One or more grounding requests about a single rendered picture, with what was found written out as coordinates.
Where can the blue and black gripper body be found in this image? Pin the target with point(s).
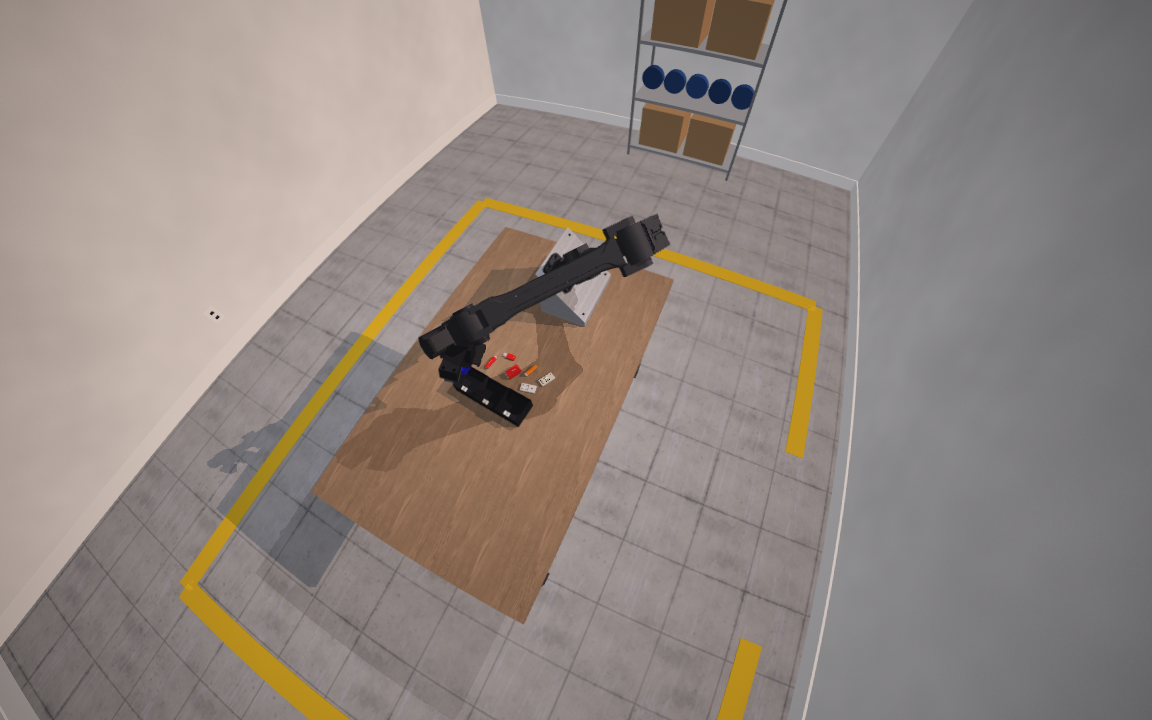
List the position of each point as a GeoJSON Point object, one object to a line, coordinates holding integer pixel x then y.
{"type": "Point", "coordinates": [480, 350]}

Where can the black rack of bins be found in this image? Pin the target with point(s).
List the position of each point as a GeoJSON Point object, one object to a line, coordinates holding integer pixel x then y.
{"type": "Point", "coordinates": [490, 393]}

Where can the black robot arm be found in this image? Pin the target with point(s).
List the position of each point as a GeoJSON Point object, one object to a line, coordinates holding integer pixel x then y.
{"type": "Point", "coordinates": [559, 276]}

